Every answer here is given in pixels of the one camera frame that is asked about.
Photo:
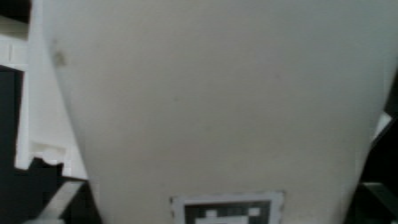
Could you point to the white cabinet body box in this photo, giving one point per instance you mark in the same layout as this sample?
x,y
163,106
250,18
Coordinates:
x,y
46,140

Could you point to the white cabinet top block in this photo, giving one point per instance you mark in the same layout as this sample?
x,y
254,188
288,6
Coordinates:
x,y
224,92

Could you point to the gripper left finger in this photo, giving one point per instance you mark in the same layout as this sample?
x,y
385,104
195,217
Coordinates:
x,y
71,207

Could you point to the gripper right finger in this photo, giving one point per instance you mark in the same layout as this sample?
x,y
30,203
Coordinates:
x,y
373,208

